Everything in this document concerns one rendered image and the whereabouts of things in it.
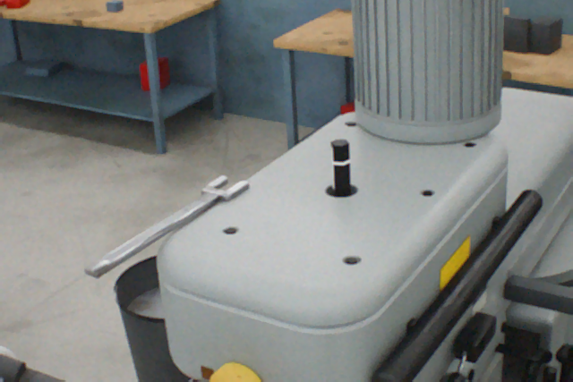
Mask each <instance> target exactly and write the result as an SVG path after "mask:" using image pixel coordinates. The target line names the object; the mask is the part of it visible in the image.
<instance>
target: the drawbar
mask: <svg viewBox="0 0 573 382"><path fill-rule="evenodd" d="M330 144H331V147H332V148H333V161H334V162H345V161H347V160H349V159H350V156H349V143H348V141H347V140H334V141H332V142H331V143H330ZM333 169H334V188H333V183H332V189H333V198H348V197H351V185H350V162H348V164H346V165H344V166H336V165H333Z"/></svg>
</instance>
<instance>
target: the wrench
mask: <svg viewBox="0 0 573 382"><path fill-rule="evenodd" d="M226 184H227V177H225V176H220V177H219V178H218V179H216V180H215V181H213V182H212V183H209V184H208V185H207V186H206V187H204V188H203V189H201V194H202V195H201V196H199V198H198V199H196V200H194V201H192V202H191V203H189V204H187V205H186V206H184V207H183V208H180V209H179V210H177V211H176V212H175V213H173V214H172V215H170V216H168V217H166V218H165V219H163V220H162V221H160V222H158V223H157V224H155V225H153V226H152V227H151V228H149V229H147V230H146V231H144V232H143V233H140V234H139V235H137V236H136V237H134V238H132V239H131V240H130V241H129V242H126V243H125V244H123V245H122V246H120V247H118V248H116V249H115V250H112V251H111V252H109V253H108V254H107V255H105V256H104V257H102V258H100V259H98V260H97V261H95V262H93V264H91V265H90V266H88V267H86V268H85V269H84V273H85V274H86V275H88V276H93V277H96V278H100V277H102V276H103V275H104V274H105V273H107V272H108V271H110V270H111V269H113V268H115V267H118V266H120V265H121V264H123V263H124V262H125V261H126V260H128V259H129V258H131V257H132V256H134V255H135V254H137V253H138V252H140V251H142V250H144V249H145V248H147V247H148V246H150V245H151V244H152V243H154V242H156V241H157V240H159V239H160V238H162V237H163V236H165V235H167V234H168V233H170V232H172V231H173V230H175V229H176V228H177V227H179V226H180V225H182V224H184V223H185V222H187V221H188V220H190V219H192V218H193V217H195V216H197V215H198V214H200V213H201V212H202V211H204V210H205V209H207V208H209V207H210V206H212V205H213V204H215V203H216V202H218V201H219V200H220V199H221V200H224V201H229V200H231V199H232V198H236V197H237V196H239V195H240V194H242V192H243V191H245V190H247V189H248V188H250V187H249V183H248V182H245V181H242V182H239V183H238V184H236V185H235V186H233V187H231V188H229V189H228V190H226V191H223V190H220V188H221V187H223V186H224V185H226Z"/></svg>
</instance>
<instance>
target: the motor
mask: <svg viewBox="0 0 573 382"><path fill-rule="evenodd" d="M503 9H504V0H352V27H353V41H354V59H355V119H356V121H357V122H358V123H359V124H360V125H361V126H362V127H363V128H364V129H365V130H366V131H368V132H370V133H372V134H374V135H376V136H379V137H381V138H384V139H387V140H394V141H398V142H405V143H413V144H446V143H453V142H460V141H464V140H471V139H474V138H477V137H480V136H482V135H484V134H485V133H487V132H489V131H491V130H492V129H493V128H495V127H496V126H497V125H498V124H500V122H501V119H502V116H501V93H502V72H503V61H502V50H503V30H504V23H503Z"/></svg>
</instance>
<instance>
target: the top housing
mask: <svg viewBox="0 0 573 382"><path fill-rule="evenodd" d="M334 140H347V141H348V143H349V156H350V185H351V197H348V198H333V189H332V167H331V144H330V143H331V142H332V141H334ZM508 158H509V156H508V150H507V147H506V145H505V144H504V143H503V141H501V140H500V139H499V138H497V137H496V136H495V135H493V134H490V133H488V132H487V133H485V134H484V135H482V136H480V137H477V138H474V139H471V140H464V141H460V142H453V143H446V144H413V143H405V142H398V141H394V140H387V139H384V138H381V137H379V136H376V135H374V134H372V133H370V132H368V131H366V130H365V129H364V128H363V127H362V126H361V125H360V124H359V123H358V122H357V121H356V119H355V112H353V113H348V114H344V115H341V116H339V117H337V118H335V119H334V120H333V121H331V122H330V123H328V124H325V125H324V126H323V127H321V128H320V129H319V130H318V131H316V132H315V133H314V134H313V135H312V136H310V137H309V138H307V139H306V140H304V141H303V142H301V143H300V144H298V145H297V146H295V147H294V148H292V149H290V150H288V152H286V153H285V154H284V155H282V156H281V157H279V158H277V159H276V160H275V161H273V162H272V164H270V165H269V166H267V167H265V168H263V169H262V170H260V171H259V172H258V173H257V174H255V175H254V176H252V177H251V178H249V179H248V180H246V182H248V183H249V187H250V188H248V189H247V190H245V191H243V192H242V194H240V195H239V196H237V197H236V198H232V199H231V200H229V201H224V200H221V199H220V200H219V201H218V202H216V203H215V204H213V205H212V206H210V207H209V208H207V209H205V210H204V211H202V212H201V213H200V214H198V215H197V216H195V217H194V218H192V219H191V220H189V221H188V222H186V223H185V224H184V225H182V226H180V227H179V228H177V229H176V230H175V231H173V232H172V233H171V234H170V235H169V236H168V237H167V238H166V239H165V240H164V241H163V242H162V243H161V246H160V248H159V250H158V255H157V268H158V280H159V284H160V288H161V294H162V301H163V308H164V315H165V322H166V329H167V335H168V342H169V348H170V353H171V356H172V358H173V361H174V363H175V365H176V366H177V367H178V368H179V369H180V370H181V371H182V372H183V373H184V374H185V375H186V376H188V377H189V378H193V379H195V380H198V381H200V382H209V381H208V380H207V379H204V378H202V377H201V366H204V367H207V368H210V369H213V372H214V373H215V372H216V371H217V370H218V369H220V368H221V367H222V366H223V365H225V364H226V363H229V362H235V363H239V364H242V365H244V366H245V367H247V368H249V369H250V370H252V371H253V372H254V373H255V374H256V375H257V376H258V378H259V379H260V380H261V382H372V375H373V374H374V373H375V371H377V370H378V368H379V367H380V366H381V364H382V363H383V362H384V361H385V360H386V359H387V358H388V357H389V356H390V355H391V354H392V352H394V351H395V349H396V348H397V347H398V345H399V344H400V343H401V342H402V341H403V340H404V339H405V337H406V324H407V322H408V321H409V320H410V319H411V318H414V319H417V320H418V321H419V320H420V319H421V317H422V316H423V314H425V312H426V311H427V310H428V309H429V308H430V307H431V306H432V304H433V303H434V302H435V301H436V300H437V298H438V297H439V296H440V295H441V293H442V292H443V290H445V288H446V286H447V285H448V284H449V282H450V281H451V279H453V277H454V276H455V275H456V274H457V273H458V271H459V269H461V268H462V267H463V266H464V264H465V263H466V262H467V260H468V259H469V258H470V257H471V256H472V255H473V253H474V252H475V251H476V249H477V248H478V247H479V246H480V244H481V243H482V242H483V240H484V239H485V238H486V237H487V235H488V234H489V233H490V232H491V231H492V220H493V219H494V218H495V217H496V216H500V217H501V218H502V216H503V215H504V214H505V213H506V197H507V185H508Z"/></svg>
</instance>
